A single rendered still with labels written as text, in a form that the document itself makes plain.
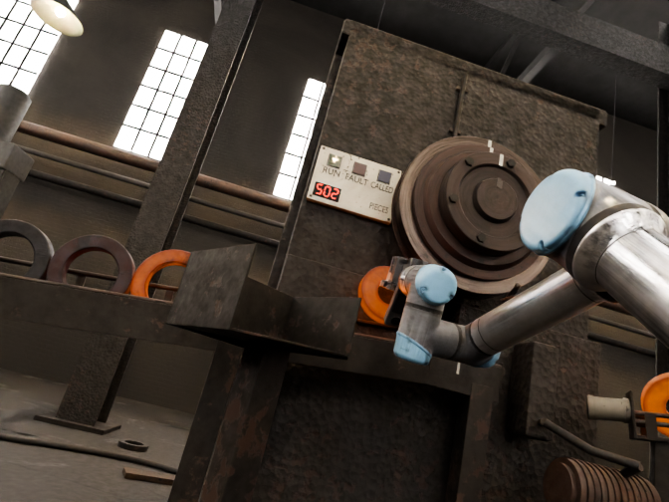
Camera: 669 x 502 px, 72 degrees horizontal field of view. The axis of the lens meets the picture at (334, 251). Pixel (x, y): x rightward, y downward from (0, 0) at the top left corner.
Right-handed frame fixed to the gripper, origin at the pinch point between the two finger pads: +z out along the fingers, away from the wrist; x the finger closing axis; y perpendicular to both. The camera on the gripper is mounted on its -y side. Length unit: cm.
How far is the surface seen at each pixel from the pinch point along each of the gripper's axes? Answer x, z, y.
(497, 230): -22.3, -5.7, 21.3
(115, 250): 67, -4, -9
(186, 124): 133, 283, 94
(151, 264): 58, -5, -10
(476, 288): -22.2, -2.2, 5.6
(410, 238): -2.1, -0.1, 13.8
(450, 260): -13.2, -2.7, 10.8
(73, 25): 367, 520, 233
